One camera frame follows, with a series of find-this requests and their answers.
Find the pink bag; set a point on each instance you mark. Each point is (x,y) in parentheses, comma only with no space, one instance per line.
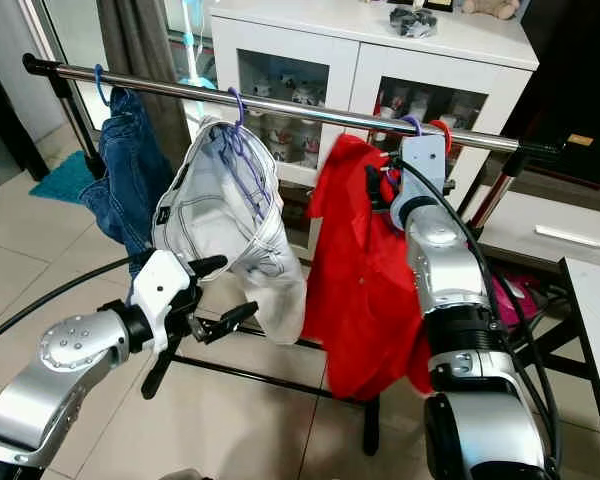
(510,300)

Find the blue denim jeans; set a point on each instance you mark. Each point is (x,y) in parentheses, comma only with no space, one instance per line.
(130,170)

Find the white grey trousers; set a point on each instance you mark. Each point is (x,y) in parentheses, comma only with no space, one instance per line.
(220,200)

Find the black side table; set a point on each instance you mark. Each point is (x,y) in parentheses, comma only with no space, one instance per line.
(0,120)

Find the red shirt with white piping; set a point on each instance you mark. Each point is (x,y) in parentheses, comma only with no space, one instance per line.
(360,290)

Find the red plastic hanger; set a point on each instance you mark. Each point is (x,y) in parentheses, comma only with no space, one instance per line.
(443,125)

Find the white glass door cabinet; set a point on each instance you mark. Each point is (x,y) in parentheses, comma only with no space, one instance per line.
(350,60)

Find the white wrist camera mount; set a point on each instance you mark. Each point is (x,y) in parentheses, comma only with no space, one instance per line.
(425,160)
(160,285)

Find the light blue drying hanger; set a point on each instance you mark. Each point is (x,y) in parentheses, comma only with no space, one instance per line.
(195,50)

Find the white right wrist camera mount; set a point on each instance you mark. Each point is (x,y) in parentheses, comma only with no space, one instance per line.
(425,160)

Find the glass sliding door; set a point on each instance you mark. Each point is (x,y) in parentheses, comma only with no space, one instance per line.
(60,30)

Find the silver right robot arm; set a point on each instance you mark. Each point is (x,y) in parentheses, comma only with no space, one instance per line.
(450,270)

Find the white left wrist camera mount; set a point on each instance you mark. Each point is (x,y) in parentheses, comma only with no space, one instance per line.
(160,285)

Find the black silver ornament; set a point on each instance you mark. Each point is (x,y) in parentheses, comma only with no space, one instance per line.
(413,22)

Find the teal shaggy rug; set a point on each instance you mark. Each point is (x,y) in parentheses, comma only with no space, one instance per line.
(60,180)

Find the silver black clothes rack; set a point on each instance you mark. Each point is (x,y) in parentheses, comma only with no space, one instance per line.
(340,116)

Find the beige plush toy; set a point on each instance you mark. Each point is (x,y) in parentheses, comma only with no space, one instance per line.
(490,8)

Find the blue plastic hanger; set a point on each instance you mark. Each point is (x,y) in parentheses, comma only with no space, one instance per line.
(98,85)

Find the white low drawer cabinet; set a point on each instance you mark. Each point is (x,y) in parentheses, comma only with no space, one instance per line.
(560,215)

